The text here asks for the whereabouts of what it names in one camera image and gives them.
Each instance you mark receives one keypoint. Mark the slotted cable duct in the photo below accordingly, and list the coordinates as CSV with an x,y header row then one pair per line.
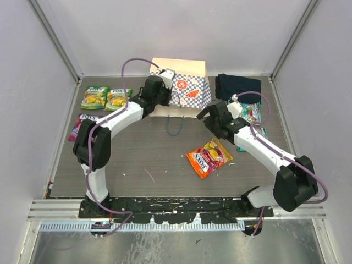
x,y
94,226

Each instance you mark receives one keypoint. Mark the green snack packet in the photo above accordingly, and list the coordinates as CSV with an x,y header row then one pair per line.
x,y
251,112

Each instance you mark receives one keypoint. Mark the purple berries snack bag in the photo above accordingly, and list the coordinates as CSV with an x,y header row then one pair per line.
x,y
80,119

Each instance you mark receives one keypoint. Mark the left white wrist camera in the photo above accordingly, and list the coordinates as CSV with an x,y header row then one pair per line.
x,y
167,76

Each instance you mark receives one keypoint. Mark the dark blue folded cloth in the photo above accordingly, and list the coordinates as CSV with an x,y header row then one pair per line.
x,y
228,85

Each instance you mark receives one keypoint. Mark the orange fruit candy bag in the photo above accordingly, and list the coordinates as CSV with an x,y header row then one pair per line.
x,y
209,157

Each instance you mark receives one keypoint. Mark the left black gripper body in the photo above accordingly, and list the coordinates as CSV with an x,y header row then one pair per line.
x,y
163,98

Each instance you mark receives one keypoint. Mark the blue checkered paper bag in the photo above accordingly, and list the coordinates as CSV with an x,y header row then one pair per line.
x,y
191,92

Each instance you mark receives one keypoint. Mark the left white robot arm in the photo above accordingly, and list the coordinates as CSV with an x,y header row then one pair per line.
x,y
94,142

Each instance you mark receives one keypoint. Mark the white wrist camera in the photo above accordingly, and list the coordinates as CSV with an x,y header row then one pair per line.
x,y
234,107
167,76

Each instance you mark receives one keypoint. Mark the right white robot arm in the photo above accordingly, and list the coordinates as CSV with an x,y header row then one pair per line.
x,y
294,182

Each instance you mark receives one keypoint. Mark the yellow green candy bag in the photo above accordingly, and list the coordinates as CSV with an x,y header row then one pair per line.
x,y
116,99
95,97

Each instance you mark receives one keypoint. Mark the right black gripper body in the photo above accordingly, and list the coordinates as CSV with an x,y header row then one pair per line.
x,y
212,125

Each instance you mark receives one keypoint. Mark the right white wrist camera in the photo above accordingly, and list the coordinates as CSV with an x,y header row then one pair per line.
x,y
234,107

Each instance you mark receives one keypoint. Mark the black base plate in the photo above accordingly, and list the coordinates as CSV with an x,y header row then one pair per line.
x,y
173,210

